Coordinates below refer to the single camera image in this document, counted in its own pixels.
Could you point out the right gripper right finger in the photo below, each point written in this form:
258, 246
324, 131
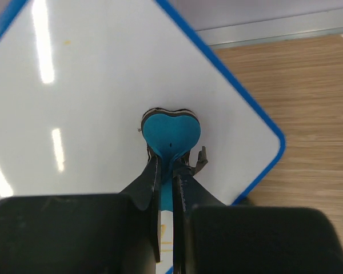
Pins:
210, 237

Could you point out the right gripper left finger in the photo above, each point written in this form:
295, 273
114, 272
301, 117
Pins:
91, 233

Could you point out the blue whiteboard eraser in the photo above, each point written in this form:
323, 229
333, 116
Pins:
170, 135

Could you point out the blue framed whiteboard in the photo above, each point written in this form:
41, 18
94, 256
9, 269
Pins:
76, 78

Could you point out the blue board wire stand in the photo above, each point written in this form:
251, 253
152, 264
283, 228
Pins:
245, 202

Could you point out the right corner aluminium post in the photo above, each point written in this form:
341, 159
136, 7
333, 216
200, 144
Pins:
281, 29

